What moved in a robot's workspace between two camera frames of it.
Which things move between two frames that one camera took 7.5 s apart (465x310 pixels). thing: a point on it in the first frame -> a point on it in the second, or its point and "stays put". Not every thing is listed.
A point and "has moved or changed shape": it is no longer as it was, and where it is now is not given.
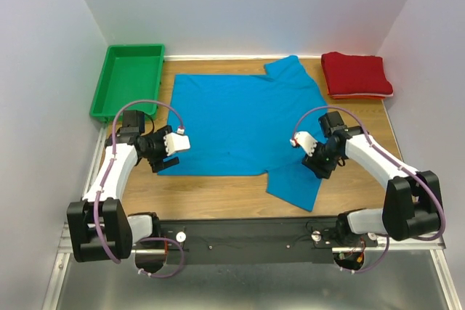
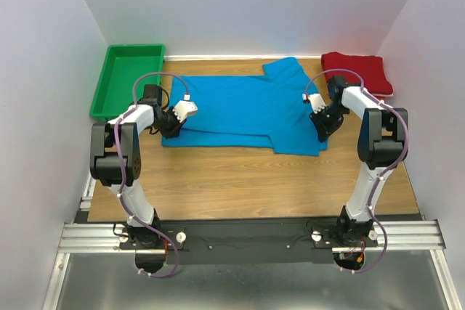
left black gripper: (154, 161) -> (176, 130)
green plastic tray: (130, 72) stays put
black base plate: (257, 240) stays put
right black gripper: (312, 162) -> (323, 131)
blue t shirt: (242, 124) has moved or changed shape
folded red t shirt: (354, 74) stays put
